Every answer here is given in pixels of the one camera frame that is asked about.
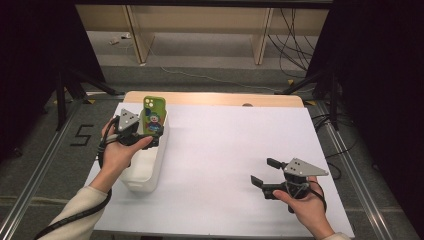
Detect bundle of black cables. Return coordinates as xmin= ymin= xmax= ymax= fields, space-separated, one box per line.
xmin=267 ymin=8 xmax=318 ymax=79

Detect black curtain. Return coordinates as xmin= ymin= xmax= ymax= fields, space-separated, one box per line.
xmin=0 ymin=0 xmax=107 ymax=161
xmin=306 ymin=0 xmax=424 ymax=231

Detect green cartoon phone case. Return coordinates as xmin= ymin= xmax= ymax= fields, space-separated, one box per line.
xmin=142 ymin=95 xmax=167 ymax=136

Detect white plastic storage box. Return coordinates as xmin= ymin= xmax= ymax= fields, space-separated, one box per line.
xmin=118 ymin=108 xmax=170 ymax=194

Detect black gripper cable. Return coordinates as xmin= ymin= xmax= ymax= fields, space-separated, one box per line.
xmin=283 ymin=179 xmax=328 ymax=214
xmin=33 ymin=115 xmax=122 ymax=240

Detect aluminium floor rail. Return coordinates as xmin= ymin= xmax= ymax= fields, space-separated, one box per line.
xmin=314 ymin=99 xmax=396 ymax=240
xmin=0 ymin=99 xmax=84 ymax=240

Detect black floor cables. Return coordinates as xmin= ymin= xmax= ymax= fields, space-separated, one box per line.
xmin=311 ymin=113 xmax=359 ymax=179

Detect white table mat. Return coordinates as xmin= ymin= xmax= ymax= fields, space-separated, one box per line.
xmin=84 ymin=101 xmax=355 ymax=239

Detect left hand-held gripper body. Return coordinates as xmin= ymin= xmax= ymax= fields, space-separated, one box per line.
xmin=115 ymin=108 xmax=162 ymax=150

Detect person's left hand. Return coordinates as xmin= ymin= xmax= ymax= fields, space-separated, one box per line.
xmin=99 ymin=117 xmax=154 ymax=183

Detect black tripod stand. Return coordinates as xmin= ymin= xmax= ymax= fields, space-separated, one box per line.
xmin=274 ymin=68 xmax=341 ymax=131
xmin=54 ymin=66 xmax=126 ymax=132

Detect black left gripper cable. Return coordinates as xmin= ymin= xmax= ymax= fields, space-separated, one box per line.
xmin=33 ymin=115 xmax=122 ymax=240

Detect white floor cable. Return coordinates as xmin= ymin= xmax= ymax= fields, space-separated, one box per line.
xmin=146 ymin=43 xmax=291 ymax=94

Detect person's right hand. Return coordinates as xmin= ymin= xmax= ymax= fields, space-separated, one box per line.
xmin=272 ymin=176 xmax=334 ymax=238

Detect beige wooden desk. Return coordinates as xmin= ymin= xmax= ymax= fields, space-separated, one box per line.
xmin=75 ymin=4 xmax=331 ymax=66

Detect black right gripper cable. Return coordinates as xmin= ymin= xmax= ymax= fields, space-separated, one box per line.
xmin=283 ymin=179 xmax=328 ymax=214

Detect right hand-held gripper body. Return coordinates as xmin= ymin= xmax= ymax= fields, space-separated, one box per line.
xmin=262 ymin=157 xmax=330 ymax=201

